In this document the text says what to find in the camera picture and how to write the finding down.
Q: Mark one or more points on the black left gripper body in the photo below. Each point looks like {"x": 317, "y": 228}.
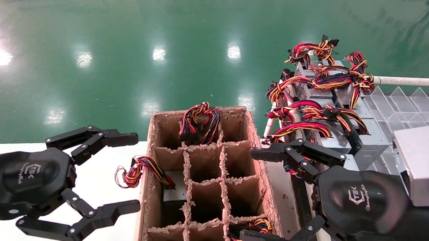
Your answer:
{"x": 23, "y": 180}

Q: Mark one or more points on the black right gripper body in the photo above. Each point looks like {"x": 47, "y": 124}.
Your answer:
{"x": 361, "y": 202}

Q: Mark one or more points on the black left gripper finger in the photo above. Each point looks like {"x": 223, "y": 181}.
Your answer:
{"x": 111, "y": 212}
{"x": 99, "y": 137}

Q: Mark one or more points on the short white rack pipe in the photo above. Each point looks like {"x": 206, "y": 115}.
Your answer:
{"x": 270, "y": 127}

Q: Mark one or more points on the cardboard box with dividers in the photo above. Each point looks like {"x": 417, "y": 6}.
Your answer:
{"x": 241, "y": 160}

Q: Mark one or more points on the transparent plastic divider tray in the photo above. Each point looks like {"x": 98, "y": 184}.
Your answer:
{"x": 407, "y": 106}

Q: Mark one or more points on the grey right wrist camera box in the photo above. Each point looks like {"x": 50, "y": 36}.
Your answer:
{"x": 420, "y": 163}

